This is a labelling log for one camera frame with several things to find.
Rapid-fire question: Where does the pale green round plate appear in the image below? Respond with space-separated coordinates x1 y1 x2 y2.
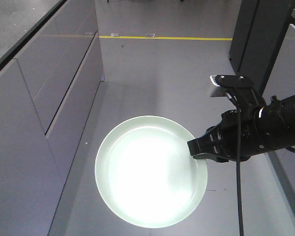
94 116 207 228

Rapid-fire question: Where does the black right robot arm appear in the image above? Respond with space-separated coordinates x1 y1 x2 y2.
187 95 295 163

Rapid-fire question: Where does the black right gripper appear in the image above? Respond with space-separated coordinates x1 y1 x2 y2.
187 109 283 163

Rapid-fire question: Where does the black right camera cable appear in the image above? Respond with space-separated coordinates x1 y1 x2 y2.
226 92 244 236

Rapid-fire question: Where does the grey drawer cabinet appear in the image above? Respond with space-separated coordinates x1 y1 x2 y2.
0 0 104 236

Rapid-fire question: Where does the dark grey cabinet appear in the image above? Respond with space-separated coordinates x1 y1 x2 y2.
229 0 295 93

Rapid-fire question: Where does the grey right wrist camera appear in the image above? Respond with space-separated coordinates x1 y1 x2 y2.
206 75 254 97

